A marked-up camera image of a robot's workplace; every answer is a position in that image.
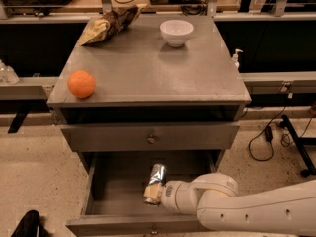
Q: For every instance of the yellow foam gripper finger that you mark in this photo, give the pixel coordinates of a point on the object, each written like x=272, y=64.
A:
x=153, y=192

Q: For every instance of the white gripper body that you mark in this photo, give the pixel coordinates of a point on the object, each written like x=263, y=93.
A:
x=169, y=195

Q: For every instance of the silver redbull can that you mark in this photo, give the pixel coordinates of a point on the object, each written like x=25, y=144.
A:
x=157, y=175

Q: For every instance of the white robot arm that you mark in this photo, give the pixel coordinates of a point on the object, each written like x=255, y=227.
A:
x=214, y=200

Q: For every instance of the open grey middle drawer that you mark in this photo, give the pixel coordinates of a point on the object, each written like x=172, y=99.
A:
x=114, y=203

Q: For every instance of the grey top drawer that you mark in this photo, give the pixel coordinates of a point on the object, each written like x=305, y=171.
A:
x=150, y=136

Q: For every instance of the grey wooden drawer cabinet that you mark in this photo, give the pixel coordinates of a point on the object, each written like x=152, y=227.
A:
x=141, y=79

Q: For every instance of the black shoe left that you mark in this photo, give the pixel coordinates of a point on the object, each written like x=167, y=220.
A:
x=29, y=226

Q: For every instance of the orange fruit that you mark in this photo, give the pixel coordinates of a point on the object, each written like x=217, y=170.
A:
x=81, y=84

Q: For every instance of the black stand leg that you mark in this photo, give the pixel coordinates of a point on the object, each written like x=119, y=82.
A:
x=300, y=143

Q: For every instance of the white pump bottle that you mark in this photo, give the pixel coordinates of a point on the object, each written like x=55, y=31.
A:
x=235, y=57

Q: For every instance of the white ceramic bowl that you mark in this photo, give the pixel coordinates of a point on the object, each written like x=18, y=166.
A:
x=176, y=32

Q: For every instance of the crumpled chip bag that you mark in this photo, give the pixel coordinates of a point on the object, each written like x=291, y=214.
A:
x=110, y=23

